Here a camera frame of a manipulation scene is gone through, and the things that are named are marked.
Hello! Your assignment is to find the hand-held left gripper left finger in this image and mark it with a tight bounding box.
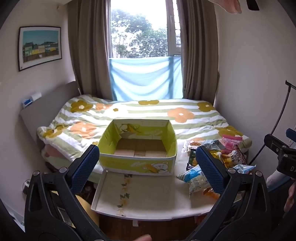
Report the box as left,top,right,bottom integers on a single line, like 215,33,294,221
24,144,109,241

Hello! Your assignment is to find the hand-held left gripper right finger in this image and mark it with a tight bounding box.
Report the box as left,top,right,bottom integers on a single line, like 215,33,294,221
185,146,272,241

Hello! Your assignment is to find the pile of snack packets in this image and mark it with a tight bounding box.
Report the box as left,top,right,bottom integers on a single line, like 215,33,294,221
176,136,256,200

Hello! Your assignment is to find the green cardboard box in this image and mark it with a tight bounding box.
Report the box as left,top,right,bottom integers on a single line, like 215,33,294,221
97,119,178,176

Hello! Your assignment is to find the person's right hand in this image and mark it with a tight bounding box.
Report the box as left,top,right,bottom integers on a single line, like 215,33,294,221
284,183,296,212

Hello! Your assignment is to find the pink bedding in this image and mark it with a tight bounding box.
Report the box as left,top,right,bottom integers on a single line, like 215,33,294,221
42,144,78,168

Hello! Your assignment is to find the yellow wooden board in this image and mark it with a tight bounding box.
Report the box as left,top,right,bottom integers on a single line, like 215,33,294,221
75,194,100,230

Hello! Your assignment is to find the black curved stand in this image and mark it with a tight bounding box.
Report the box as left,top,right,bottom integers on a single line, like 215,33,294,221
248,80,296,164

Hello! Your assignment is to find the grey bed headboard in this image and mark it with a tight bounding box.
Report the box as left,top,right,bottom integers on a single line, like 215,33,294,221
20,81,82,153

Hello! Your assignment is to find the floral striped blanket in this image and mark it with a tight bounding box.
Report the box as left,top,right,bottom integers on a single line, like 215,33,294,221
37,95,252,163

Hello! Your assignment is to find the light blue cloth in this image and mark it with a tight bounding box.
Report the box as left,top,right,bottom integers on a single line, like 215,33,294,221
109,56,183,101

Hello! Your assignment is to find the black hanging object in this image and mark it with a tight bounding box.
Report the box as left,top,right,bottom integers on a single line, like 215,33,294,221
246,0,260,11

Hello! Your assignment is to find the pink hanging cloth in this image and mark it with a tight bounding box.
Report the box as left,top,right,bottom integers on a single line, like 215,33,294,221
211,0,242,14

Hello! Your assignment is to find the window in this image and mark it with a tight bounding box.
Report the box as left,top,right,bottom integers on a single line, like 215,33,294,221
110,0,182,58

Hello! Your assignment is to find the framed wall picture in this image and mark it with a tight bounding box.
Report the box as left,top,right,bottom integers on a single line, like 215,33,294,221
18,26,62,72

